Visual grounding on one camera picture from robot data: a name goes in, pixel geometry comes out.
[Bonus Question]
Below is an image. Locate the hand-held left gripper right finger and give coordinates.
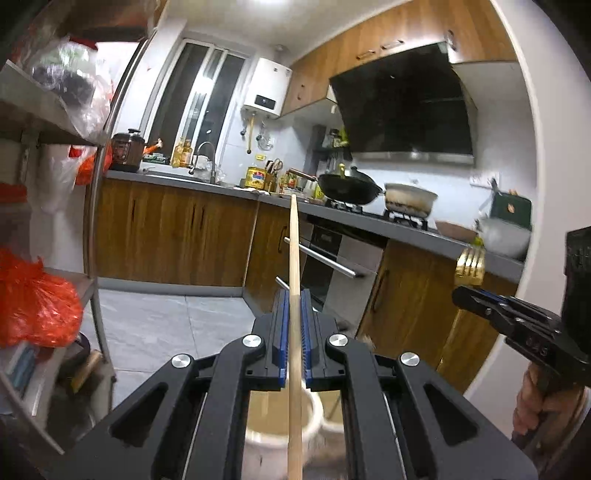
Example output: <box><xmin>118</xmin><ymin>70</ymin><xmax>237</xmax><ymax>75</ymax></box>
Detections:
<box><xmin>301</xmin><ymin>288</ymin><xmax>539</xmax><ymax>480</ymax></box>

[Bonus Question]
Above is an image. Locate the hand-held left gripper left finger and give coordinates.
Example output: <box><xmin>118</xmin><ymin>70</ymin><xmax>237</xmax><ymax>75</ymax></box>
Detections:
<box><xmin>48</xmin><ymin>288</ymin><xmax>291</xmax><ymax>480</ymax></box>

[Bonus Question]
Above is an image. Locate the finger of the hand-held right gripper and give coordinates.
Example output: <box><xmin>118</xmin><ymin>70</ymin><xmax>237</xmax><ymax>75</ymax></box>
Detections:
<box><xmin>462</xmin><ymin>302</ymin><xmax>561</xmax><ymax>344</ymax></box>
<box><xmin>452</xmin><ymin>285</ymin><xmax>561</xmax><ymax>320</ymax></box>

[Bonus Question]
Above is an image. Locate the gold fork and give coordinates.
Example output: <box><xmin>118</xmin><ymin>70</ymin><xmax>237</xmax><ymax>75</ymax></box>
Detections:
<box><xmin>455</xmin><ymin>247</ymin><xmax>485</xmax><ymax>287</ymax></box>

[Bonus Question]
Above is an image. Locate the small white ceramic jar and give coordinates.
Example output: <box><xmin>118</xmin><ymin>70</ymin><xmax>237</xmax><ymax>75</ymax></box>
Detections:
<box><xmin>321</xmin><ymin>392</ymin><xmax>345</xmax><ymax>435</ymax></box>

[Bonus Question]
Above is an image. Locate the wooden chopstick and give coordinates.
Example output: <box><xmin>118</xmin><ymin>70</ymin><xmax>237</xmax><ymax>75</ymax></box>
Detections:
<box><xmin>287</xmin><ymin>194</ymin><xmax>303</xmax><ymax>480</ymax></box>

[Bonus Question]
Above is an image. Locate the large white ceramic jar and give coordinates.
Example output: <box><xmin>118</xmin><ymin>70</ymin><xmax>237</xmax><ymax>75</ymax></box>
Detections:
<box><xmin>245</xmin><ymin>390</ymin><xmax>324</xmax><ymax>480</ymax></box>

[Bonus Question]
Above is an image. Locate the person's right hand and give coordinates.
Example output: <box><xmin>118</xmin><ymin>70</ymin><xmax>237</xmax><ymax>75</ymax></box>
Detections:
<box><xmin>512</xmin><ymin>364</ymin><xmax>583</xmax><ymax>439</ymax></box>

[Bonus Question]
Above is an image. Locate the white bowl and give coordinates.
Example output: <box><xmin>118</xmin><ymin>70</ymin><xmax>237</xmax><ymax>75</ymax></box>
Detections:
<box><xmin>480</xmin><ymin>217</ymin><xmax>532</xmax><ymax>259</ymax></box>

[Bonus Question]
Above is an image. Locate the green box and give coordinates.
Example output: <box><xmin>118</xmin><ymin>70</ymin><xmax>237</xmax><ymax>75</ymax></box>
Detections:
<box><xmin>490</xmin><ymin>191</ymin><xmax>533</xmax><ymax>232</ymax></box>

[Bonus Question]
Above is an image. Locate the built-in oven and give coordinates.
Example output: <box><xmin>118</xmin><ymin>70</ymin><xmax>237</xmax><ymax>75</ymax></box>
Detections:
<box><xmin>300</xmin><ymin>219</ymin><xmax>384</xmax><ymax>324</ymax></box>

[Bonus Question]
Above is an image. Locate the white cooking pot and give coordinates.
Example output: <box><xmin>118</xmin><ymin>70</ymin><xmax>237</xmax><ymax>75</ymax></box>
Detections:
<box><xmin>384</xmin><ymin>183</ymin><xmax>438</xmax><ymax>217</ymax></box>

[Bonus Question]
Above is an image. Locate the wooden base cabinet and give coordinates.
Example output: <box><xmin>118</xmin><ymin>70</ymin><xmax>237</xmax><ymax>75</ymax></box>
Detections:
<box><xmin>95</xmin><ymin>178</ymin><xmax>518</xmax><ymax>393</ymax></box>

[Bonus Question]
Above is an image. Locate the black wok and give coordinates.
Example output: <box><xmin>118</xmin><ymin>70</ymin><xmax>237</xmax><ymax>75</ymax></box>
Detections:
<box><xmin>316</xmin><ymin>165</ymin><xmax>385</xmax><ymax>206</ymax></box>

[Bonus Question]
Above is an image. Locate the utensil holder with scissors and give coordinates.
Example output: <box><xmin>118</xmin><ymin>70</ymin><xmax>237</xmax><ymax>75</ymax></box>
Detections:
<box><xmin>265</xmin><ymin>159</ymin><xmax>284</xmax><ymax>192</ymax></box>

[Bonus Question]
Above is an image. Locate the metal faucet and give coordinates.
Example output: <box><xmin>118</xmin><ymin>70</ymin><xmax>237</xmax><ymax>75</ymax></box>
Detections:
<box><xmin>194</xmin><ymin>142</ymin><xmax>218</xmax><ymax>183</ymax></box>

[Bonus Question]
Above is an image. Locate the black range hood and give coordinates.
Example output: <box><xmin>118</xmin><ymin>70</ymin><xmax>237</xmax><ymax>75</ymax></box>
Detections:
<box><xmin>329</xmin><ymin>42</ymin><xmax>478</xmax><ymax>166</ymax></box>

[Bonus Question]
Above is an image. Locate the amber glass bottle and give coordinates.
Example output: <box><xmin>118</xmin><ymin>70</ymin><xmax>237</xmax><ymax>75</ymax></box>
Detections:
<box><xmin>172</xmin><ymin>138</ymin><xmax>194</xmax><ymax>168</ymax></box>

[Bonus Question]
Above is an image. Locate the dark red pressure cooker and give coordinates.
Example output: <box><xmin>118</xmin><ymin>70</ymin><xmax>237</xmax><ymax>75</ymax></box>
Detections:
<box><xmin>111</xmin><ymin>129</ymin><xmax>144</xmax><ymax>174</ymax></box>

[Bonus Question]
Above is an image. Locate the large red plastic bag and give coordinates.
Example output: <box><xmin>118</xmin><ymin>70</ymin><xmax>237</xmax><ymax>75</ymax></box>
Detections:
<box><xmin>0</xmin><ymin>247</ymin><xmax>84</xmax><ymax>349</ymax></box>

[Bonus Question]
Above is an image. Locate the white water heater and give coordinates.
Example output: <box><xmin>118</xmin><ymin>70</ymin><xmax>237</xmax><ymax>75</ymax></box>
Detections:
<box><xmin>242</xmin><ymin>58</ymin><xmax>293</xmax><ymax>118</ymax></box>

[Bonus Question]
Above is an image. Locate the kitchen window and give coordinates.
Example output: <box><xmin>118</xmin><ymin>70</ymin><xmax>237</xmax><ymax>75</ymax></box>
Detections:
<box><xmin>148</xmin><ymin>39</ymin><xmax>247</xmax><ymax>160</ymax></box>

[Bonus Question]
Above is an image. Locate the small red plastic bag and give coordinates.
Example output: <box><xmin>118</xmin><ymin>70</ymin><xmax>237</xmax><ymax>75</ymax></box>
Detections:
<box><xmin>69</xmin><ymin>143</ymin><xmax>114</xmax><ymax>185</ymax></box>

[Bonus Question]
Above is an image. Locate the white plastic bag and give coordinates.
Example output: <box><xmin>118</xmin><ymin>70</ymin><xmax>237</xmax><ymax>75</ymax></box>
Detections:
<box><xmin>37</xmin><ymin>143</ymin><xmax>79</xmax><ymax>213</ymax></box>

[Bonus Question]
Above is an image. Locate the red container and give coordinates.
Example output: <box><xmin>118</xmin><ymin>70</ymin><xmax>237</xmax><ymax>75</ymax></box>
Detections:
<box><xmin>0</xmin><ymin>182</ymin><xmax>26</xmax><ymax>204</ymax></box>

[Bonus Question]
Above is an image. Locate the clear plastic bag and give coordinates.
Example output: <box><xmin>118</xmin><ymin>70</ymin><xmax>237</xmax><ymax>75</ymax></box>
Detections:
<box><xmin>23</xmin><ymin>37</ymin><xmax>114</xmax><ymax>144</ymax></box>

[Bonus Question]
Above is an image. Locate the metal shelf rack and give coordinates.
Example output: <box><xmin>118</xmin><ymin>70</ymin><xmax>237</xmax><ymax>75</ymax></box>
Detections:
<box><xmin>0</xmin><ymin>0</ymin><xmax>153</xmax><ymax>455</ymax></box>

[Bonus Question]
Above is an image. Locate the metal oven handle bar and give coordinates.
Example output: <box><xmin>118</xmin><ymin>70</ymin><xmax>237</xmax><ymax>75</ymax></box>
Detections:
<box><xmin>284</xmin><ymin>236</ymin><xmax>357</xmax><ymax>278</ymax></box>

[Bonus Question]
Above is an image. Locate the wooden handled tool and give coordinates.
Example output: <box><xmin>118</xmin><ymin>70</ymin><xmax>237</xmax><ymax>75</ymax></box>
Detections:
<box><xmin>69</xmin><ymin>348</ymin><xmax>102</xmax><ymax>393</ymax></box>

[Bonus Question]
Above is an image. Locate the wooden wall cabinet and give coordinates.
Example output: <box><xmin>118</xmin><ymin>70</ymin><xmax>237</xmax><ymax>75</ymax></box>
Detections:
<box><xmin>279</xmin><ymin>0</ymin><xmax>518</xmax><ymax>116</ymax></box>

